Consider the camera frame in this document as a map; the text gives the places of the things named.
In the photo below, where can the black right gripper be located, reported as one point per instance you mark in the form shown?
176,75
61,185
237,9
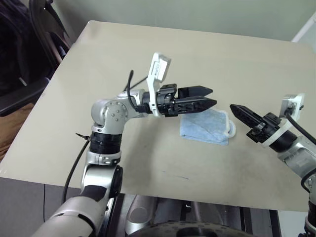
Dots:
267,127

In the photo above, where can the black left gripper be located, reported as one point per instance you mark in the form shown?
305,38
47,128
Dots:
166,101

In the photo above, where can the light blue towel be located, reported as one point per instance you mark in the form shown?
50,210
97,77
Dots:
202,126

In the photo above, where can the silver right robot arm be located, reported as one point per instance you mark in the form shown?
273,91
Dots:
293,150

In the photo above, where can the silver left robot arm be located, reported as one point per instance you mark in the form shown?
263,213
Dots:
108,118

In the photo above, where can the black zip tie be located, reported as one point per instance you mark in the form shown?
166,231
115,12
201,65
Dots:
82,136

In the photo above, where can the dark perforated round disc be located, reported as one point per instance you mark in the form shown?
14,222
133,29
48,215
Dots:
192,230

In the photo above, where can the grey rounded shell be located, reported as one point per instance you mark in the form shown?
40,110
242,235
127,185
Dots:
140,214

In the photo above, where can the black office chair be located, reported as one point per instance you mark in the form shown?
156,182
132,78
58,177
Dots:
19,54

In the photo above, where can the brown cushion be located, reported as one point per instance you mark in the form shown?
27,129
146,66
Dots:
11,130

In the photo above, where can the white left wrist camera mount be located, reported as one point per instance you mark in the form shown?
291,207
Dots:
158,69

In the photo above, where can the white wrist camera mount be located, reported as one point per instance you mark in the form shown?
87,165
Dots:
158,69
296,105

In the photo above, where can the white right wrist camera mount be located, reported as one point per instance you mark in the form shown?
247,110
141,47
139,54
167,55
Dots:
296,105

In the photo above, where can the white wall trim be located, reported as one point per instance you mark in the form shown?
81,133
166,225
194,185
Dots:
306,30

